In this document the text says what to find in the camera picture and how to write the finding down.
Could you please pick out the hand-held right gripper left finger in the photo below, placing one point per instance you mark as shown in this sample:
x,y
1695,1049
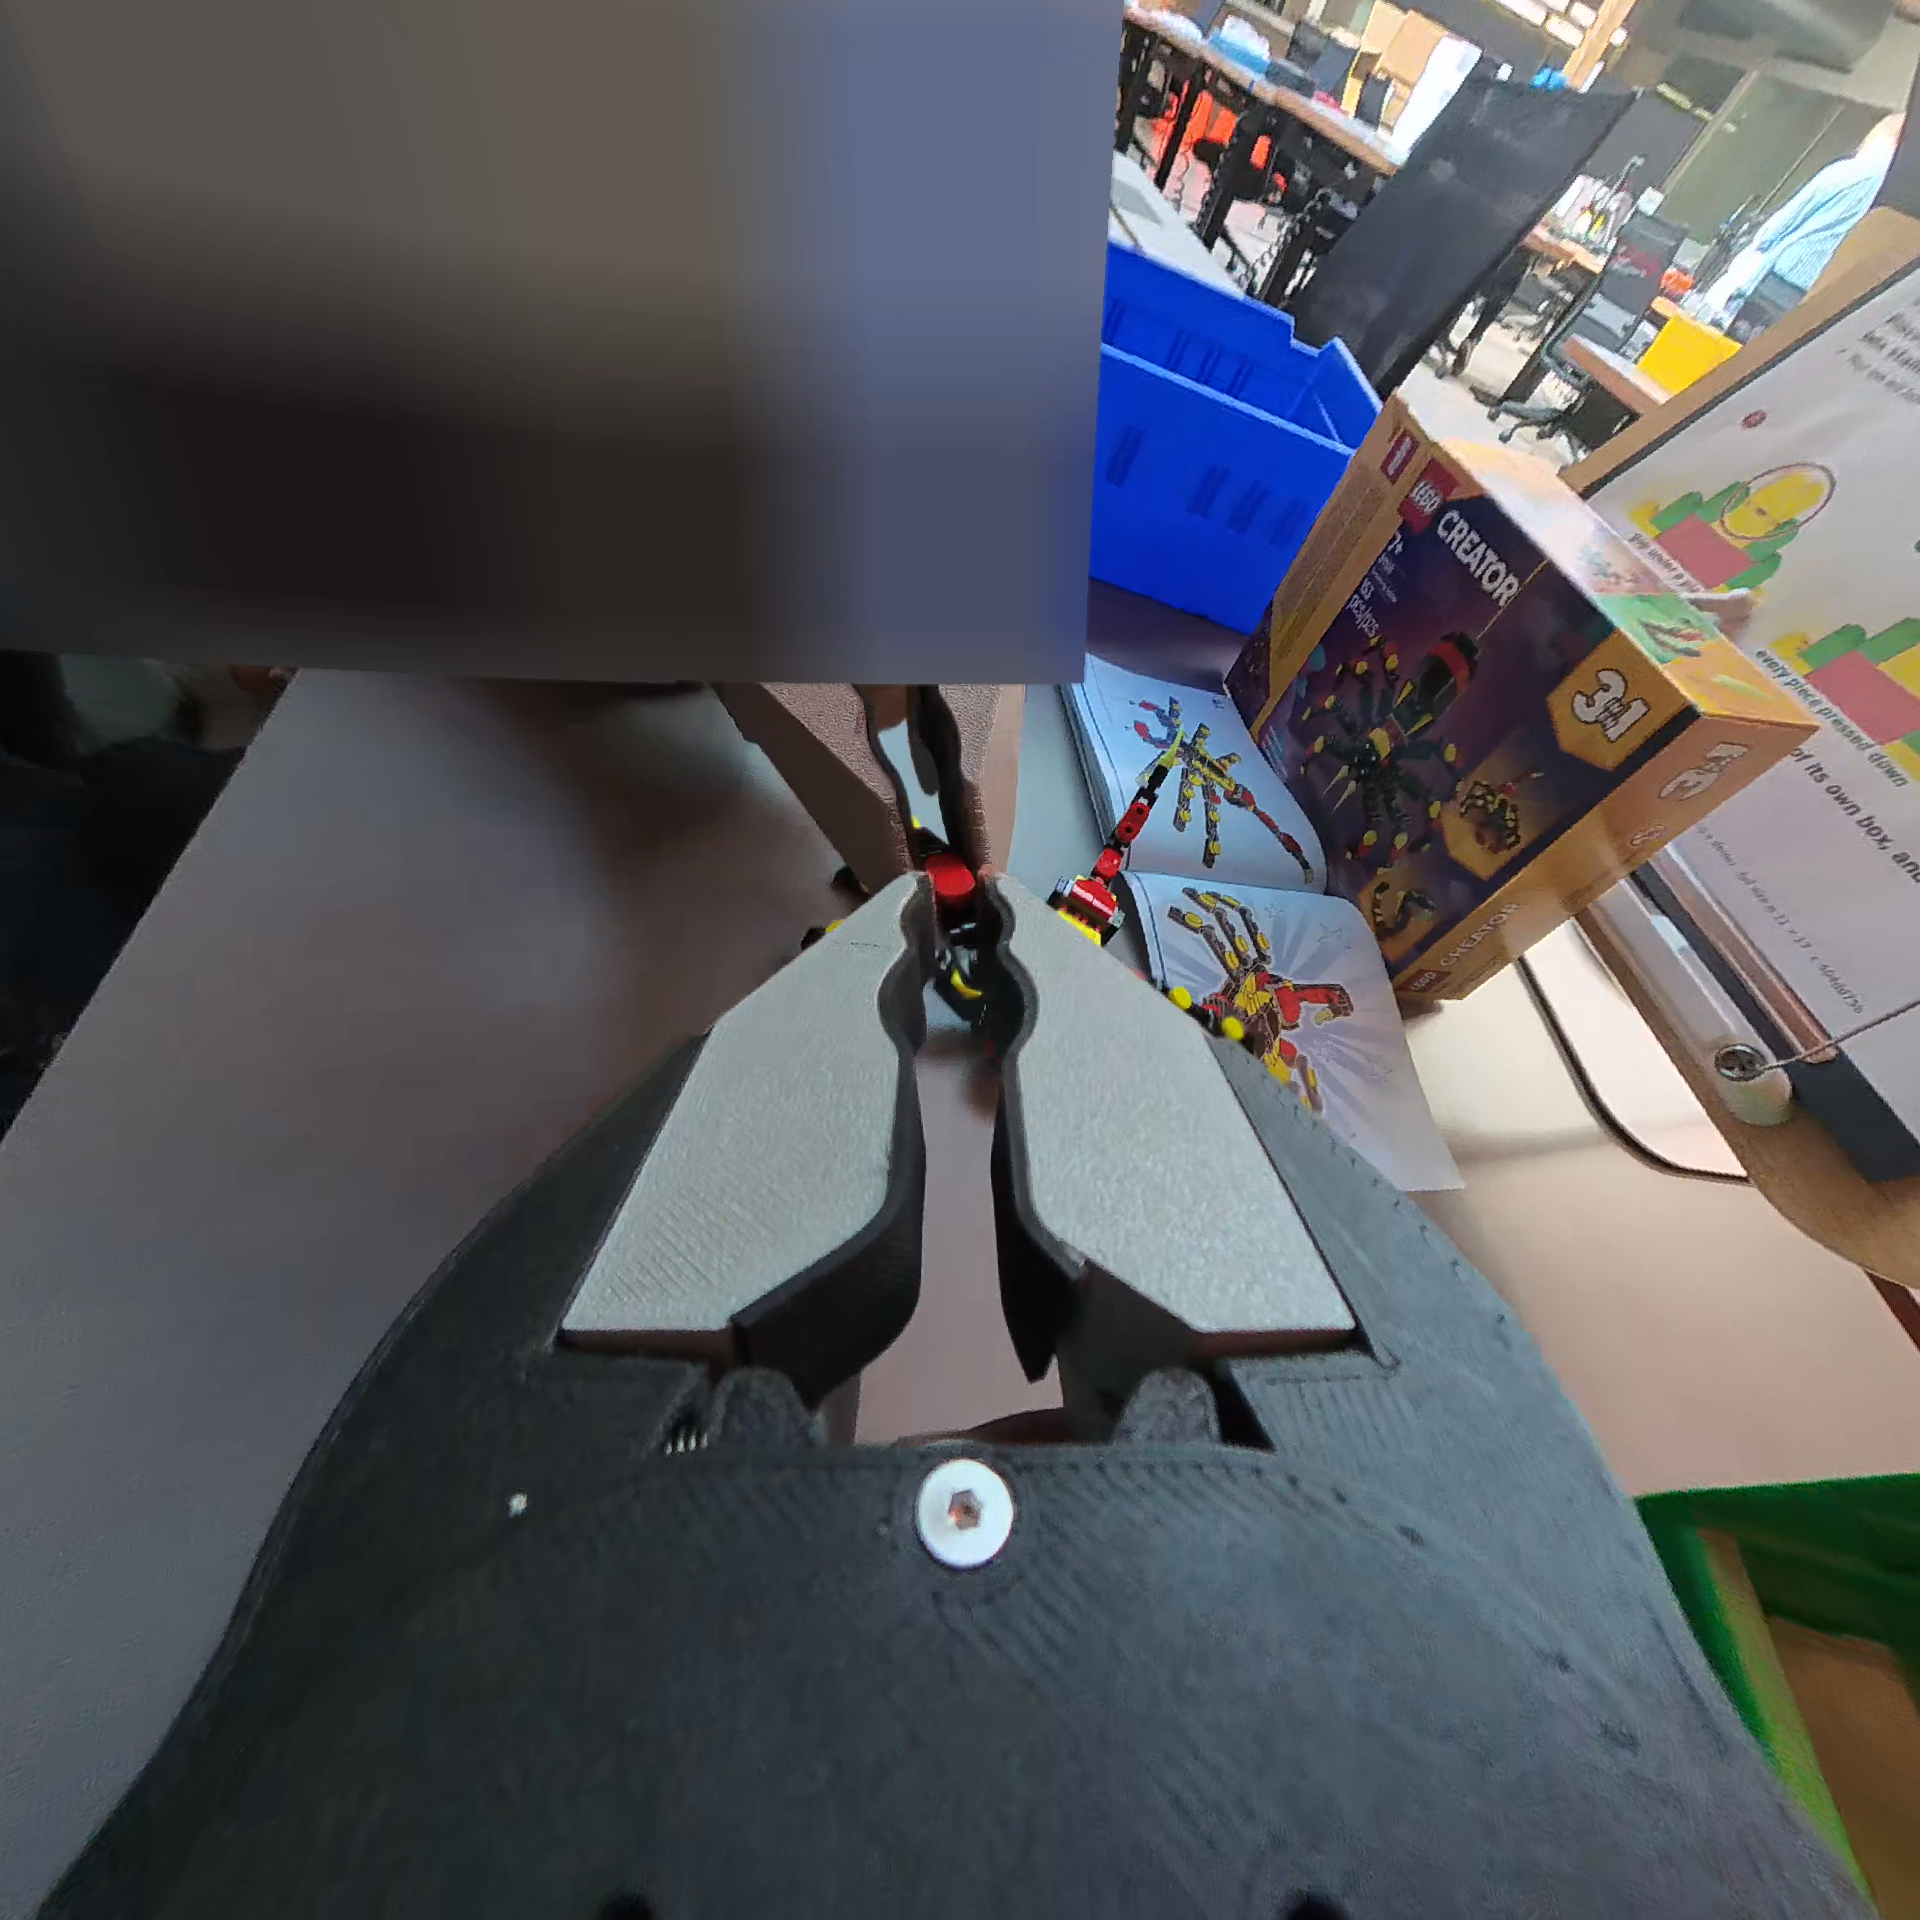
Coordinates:
x,y
750,1171

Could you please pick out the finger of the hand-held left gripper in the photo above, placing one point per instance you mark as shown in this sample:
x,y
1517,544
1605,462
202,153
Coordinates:
x,y
827,764
994,764

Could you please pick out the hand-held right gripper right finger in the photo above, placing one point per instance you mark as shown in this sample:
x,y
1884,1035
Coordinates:
x,y
1172,1184

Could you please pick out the black lego leg red tip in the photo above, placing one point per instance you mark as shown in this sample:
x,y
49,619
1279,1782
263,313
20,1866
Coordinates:
x,y
949,883

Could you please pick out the red black lego scorpion model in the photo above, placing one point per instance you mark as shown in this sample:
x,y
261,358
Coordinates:
x,y
1090,901

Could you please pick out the yellow lego set box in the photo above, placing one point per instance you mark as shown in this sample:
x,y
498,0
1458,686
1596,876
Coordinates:
x,y
1501,721

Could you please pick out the spider picture instruction booklet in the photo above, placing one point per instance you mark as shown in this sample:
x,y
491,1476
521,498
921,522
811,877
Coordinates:
x,y
1142,750

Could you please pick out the scorpion picture instruction booklet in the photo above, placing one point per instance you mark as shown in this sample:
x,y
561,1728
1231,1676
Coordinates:
x,y
1349,1035

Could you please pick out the blue plastic bin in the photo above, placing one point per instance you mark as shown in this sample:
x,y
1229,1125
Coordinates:
x,y
1201,509
1201,316

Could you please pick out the white spacer with screw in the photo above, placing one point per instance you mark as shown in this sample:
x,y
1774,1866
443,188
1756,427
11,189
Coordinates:
x,y
1753,1083

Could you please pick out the green plastic bin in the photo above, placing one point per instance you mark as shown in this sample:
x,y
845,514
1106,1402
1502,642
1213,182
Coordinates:
x,y
1695,1574

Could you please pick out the plywood sign stand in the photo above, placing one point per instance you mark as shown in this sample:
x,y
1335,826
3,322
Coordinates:
x,y
1846,1229

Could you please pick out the yellow storage bin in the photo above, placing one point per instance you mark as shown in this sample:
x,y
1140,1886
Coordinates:
x,y
1689,352

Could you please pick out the white printed instruction sign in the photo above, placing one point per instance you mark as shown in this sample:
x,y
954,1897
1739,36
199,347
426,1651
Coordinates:
x,y
1799,598

